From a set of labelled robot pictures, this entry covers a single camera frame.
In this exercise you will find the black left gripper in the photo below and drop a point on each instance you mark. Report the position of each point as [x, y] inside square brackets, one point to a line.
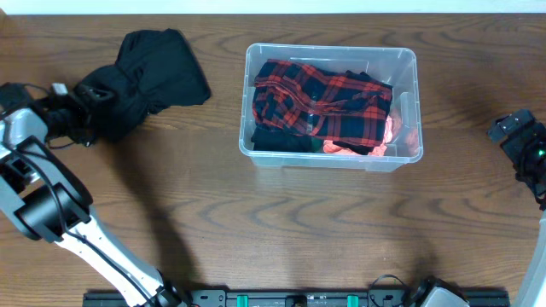
[86, 112]

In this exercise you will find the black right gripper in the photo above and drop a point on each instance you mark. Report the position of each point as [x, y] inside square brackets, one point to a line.
[519, 147]

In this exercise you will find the black ribbed garment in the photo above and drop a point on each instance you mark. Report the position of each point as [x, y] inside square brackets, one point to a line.
[362, 150]

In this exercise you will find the red plaid shirt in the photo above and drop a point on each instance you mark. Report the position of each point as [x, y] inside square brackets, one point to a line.
[304, 100]

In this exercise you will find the dark navy garment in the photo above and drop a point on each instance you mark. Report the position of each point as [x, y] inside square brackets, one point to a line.
[267, 138]

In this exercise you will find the orange garment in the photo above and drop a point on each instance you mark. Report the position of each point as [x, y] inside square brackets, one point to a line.
[393, 126]

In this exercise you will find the dark green cloth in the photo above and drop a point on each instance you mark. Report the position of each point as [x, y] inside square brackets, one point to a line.
[316, 145]

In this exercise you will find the clear plastic storage bin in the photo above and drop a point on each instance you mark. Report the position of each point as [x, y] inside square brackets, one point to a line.
[394, 66]

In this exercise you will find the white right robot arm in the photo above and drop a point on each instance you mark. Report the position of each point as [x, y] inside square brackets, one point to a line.
[532, 288]

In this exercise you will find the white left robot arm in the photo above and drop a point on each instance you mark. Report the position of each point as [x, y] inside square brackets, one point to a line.
[45, 201]

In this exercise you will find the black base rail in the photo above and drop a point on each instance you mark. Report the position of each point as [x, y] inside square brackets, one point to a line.
[341, 298]

